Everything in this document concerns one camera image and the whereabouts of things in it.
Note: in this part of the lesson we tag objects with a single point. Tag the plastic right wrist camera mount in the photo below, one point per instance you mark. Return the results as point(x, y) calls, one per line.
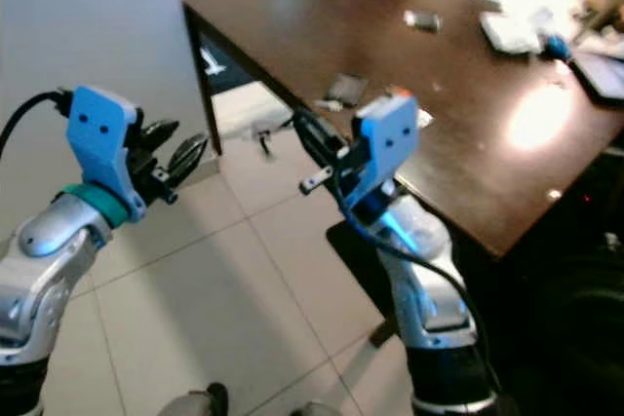
point(385, 138)

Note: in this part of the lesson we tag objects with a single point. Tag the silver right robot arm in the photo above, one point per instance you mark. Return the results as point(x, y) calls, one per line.
point(429, 289)

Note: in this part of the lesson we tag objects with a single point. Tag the plastic left wrist camera mount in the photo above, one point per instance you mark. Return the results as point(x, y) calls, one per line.
point(102, 143)

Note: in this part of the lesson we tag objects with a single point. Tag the white cloth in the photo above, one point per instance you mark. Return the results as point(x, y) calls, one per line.
point(512, 32)

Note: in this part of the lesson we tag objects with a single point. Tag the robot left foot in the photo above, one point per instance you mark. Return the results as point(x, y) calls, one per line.
point(195, 401)

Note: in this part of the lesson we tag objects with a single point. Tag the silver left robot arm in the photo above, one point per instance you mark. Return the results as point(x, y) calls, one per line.
point(39, 280)

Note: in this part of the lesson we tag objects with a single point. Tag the dark flat tablet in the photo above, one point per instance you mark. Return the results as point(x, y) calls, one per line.
point(600, 77)

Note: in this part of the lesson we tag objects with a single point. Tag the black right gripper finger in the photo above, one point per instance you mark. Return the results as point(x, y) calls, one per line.
point(316, 135)
point(341, 150)

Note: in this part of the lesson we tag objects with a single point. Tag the dark brown wooden table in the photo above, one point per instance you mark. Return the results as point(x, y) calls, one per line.
point(302, 17)

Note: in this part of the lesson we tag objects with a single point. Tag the small dark rectangular device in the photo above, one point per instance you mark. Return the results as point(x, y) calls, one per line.
point(422, 19)

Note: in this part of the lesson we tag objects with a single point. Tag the plastic wrist camera mount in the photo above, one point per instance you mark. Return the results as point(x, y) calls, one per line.
point(385, 138)
point(102, 143)

